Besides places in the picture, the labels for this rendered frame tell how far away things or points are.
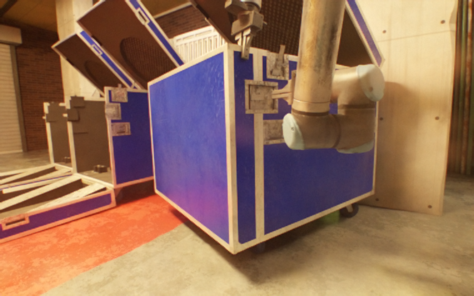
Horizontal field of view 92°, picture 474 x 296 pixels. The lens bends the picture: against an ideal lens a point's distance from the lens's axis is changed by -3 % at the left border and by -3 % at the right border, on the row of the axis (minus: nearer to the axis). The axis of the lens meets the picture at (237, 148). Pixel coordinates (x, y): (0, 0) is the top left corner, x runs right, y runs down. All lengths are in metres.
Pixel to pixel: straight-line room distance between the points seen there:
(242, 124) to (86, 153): 2.25
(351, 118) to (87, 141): 2.66
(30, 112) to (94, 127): 5.28
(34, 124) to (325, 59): 7.91
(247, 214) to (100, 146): 2.26
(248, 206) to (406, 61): 1.52
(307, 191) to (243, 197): 0.40
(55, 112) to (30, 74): 4.47
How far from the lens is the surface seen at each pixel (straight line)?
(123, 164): 2.14
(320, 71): 0.56
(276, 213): 1.10
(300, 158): 1.15
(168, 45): 2.48
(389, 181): 2.07
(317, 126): 0.59
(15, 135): 7.95
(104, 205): 2.13
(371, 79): 0.65
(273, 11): 1.86
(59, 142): 3.88
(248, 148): 0.93
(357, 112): 0.65
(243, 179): 0.93
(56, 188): 2.62
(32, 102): 8.19
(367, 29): 1.71
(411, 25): 2.10
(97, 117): 2.97
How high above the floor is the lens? 0.69
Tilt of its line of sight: 7 degrees down
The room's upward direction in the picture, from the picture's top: 1 degrees counter-clockwise
